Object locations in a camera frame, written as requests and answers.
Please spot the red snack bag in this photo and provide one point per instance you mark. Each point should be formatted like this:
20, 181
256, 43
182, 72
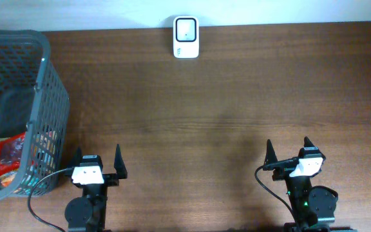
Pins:
11, 153

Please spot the white barcode scanner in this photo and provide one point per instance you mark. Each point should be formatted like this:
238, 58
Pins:
186, 37

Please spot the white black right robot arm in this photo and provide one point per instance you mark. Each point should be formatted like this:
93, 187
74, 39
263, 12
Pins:
312, 207

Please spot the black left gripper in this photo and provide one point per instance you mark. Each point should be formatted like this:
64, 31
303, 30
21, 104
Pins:
111, 180

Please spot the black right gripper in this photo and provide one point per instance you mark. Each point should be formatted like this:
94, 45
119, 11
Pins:
271, 156

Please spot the grey plastic mesh basket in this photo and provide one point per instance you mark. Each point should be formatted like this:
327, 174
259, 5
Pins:
33, 101

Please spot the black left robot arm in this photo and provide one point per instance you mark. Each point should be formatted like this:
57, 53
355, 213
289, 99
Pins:
87, 213

